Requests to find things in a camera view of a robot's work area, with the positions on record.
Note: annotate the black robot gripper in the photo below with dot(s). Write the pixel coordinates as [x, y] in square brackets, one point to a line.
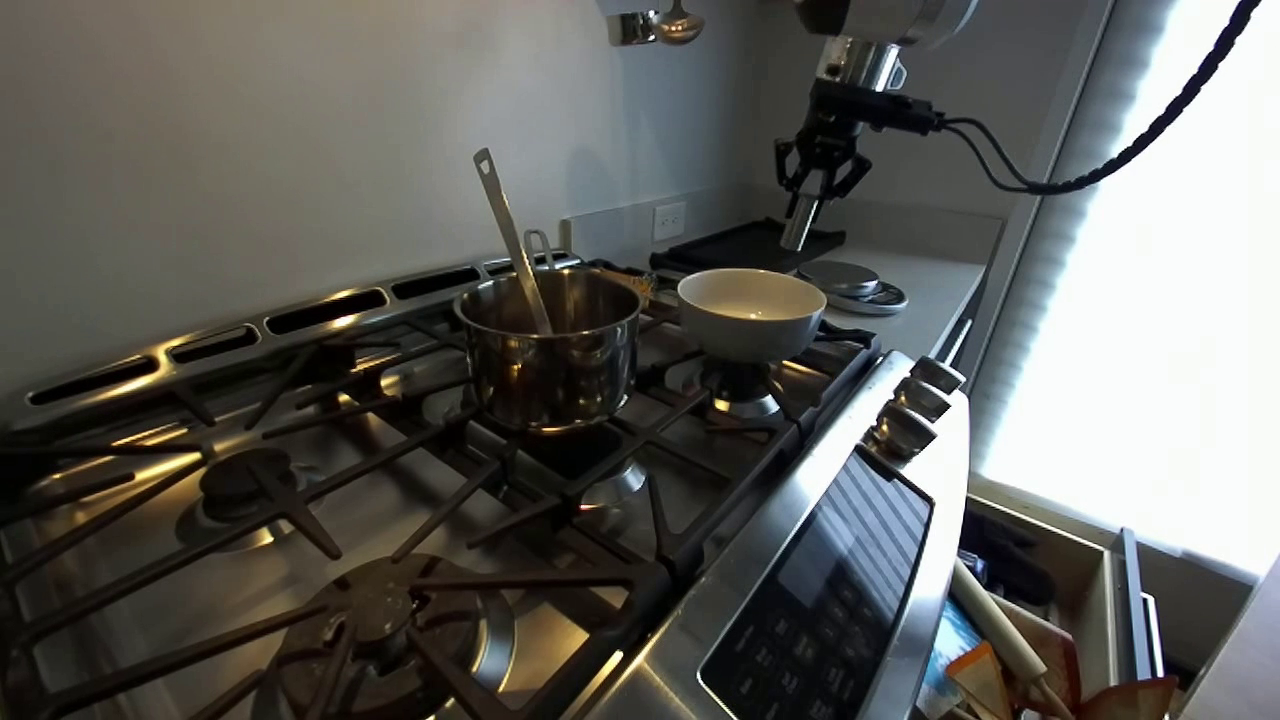
[823, 156]

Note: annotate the metal salt shaker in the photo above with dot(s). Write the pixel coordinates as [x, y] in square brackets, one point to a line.
[802, 222]

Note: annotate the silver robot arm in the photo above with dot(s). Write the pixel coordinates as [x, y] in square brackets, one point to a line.
[862, 85]

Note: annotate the white ceramic bowl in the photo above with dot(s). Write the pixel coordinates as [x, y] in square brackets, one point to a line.
[748, 313]

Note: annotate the grey round lid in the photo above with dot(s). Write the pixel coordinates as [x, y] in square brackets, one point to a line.
[856, 285]

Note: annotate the hanging metal ladle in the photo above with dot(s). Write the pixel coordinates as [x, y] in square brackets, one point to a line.
[659, 26]

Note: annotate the stainless steel pot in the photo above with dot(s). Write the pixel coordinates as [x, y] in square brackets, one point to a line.
[565, 377]

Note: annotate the black oven glove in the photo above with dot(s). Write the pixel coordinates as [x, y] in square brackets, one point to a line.
[999, 559]

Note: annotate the black stove control panel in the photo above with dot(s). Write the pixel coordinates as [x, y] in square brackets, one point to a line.
[816, 626]

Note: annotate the wooden rolling pin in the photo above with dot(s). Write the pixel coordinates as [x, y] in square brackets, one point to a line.
[1010, 647]

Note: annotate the blue white patterned cloth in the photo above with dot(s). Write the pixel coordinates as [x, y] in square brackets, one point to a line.
[952, 638]

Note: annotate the open white drawer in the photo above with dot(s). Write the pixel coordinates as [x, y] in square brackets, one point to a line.
[1082, 630]

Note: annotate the stainless steel gas stove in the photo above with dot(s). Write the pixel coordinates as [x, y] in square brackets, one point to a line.
[663, 679]

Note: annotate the metal ladle handle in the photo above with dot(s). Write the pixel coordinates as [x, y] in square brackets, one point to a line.
[513, 243]

